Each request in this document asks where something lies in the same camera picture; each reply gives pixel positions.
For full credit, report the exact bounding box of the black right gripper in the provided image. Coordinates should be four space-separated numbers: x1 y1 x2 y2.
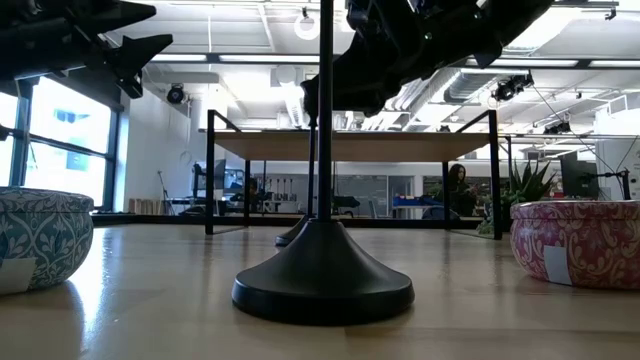
301 0 501 124

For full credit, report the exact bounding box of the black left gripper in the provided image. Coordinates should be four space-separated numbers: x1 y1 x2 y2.
0 0 174 100

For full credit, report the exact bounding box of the black candlestick holder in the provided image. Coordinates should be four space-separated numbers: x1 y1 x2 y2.
231 0 416 327

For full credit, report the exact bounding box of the blue patterned candle tin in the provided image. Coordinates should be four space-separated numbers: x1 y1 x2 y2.
0 186 95 296

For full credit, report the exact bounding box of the pink patterned candle tin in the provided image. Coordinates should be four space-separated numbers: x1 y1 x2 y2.
509 199 640 291

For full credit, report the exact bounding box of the black ceiling spotlight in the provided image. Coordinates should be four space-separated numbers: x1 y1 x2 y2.
165 83 187 106

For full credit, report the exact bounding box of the large glass window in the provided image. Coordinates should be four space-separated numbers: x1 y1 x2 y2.
0 74 122 211

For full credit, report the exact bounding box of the person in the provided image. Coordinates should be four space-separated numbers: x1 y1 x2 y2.
446 163 479 219

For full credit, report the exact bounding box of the black ceiling-mounted device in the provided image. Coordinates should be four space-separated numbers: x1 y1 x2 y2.
491 72 536 103

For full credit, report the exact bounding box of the green artificial plant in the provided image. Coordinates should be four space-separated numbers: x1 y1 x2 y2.
477 159 557 236

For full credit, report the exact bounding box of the black computer monitor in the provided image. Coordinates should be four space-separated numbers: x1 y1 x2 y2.
559 151 601 199

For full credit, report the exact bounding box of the black boom stand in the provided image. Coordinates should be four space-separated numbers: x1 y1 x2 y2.
579 168 632 201

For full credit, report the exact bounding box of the wooden shelf with black frame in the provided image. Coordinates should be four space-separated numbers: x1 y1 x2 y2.
203 108 504 241

